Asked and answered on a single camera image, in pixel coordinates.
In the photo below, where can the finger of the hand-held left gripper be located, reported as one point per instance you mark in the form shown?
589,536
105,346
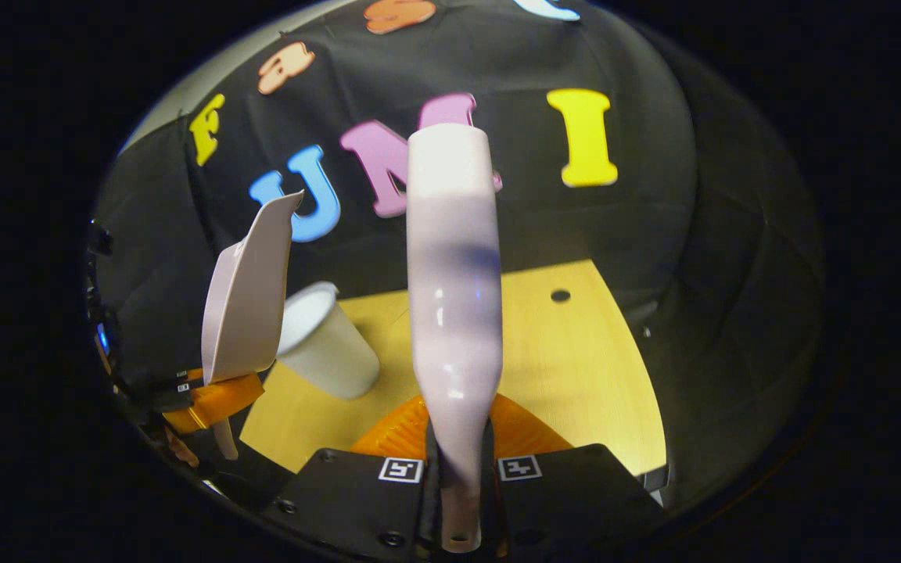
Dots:
220,399
161,395

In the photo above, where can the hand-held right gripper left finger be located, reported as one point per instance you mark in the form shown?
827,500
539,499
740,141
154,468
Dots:
357,500

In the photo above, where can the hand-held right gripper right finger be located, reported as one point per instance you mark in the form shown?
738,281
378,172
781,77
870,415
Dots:
576,500

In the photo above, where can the lilac dustpan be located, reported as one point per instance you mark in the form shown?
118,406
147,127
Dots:
251,297

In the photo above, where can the white ribbed garbage bin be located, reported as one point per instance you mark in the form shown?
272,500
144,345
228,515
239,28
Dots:
329,344

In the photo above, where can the wooden desktop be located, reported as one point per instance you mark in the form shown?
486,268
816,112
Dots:
576,375

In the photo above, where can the black backdrop cloth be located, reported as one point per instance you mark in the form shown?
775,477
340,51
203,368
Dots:
536,219

